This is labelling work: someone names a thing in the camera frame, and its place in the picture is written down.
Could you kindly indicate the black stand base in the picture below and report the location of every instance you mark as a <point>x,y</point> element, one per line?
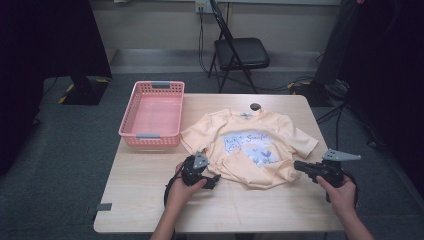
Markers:
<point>311,93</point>
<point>86,91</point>

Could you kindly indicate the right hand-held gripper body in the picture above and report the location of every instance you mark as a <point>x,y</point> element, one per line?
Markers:
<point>330,173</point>

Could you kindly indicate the person's right hand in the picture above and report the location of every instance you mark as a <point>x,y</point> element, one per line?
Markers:
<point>341,198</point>

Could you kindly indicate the peach printed t-shirt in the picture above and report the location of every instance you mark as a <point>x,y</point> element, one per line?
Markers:
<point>250,146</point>

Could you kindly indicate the black folding chair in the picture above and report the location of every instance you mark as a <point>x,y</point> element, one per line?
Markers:
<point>241,53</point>

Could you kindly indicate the pink plastic basket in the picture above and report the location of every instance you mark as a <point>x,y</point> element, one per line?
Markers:
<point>155,116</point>

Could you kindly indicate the grey table clamp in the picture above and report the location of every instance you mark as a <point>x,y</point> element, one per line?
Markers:
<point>103,207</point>

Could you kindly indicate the person's left hand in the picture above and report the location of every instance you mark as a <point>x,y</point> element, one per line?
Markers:
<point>181,195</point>

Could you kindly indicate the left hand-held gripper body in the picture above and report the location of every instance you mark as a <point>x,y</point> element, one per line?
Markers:
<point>193,175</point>

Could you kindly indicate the black curtain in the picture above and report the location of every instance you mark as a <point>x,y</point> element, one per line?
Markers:
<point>393,83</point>
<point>40,50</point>

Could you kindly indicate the dark stand panel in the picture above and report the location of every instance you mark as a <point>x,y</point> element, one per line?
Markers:
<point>336,43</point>

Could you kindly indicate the white wall outlet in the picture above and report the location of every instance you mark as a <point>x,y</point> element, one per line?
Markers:
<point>201,5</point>

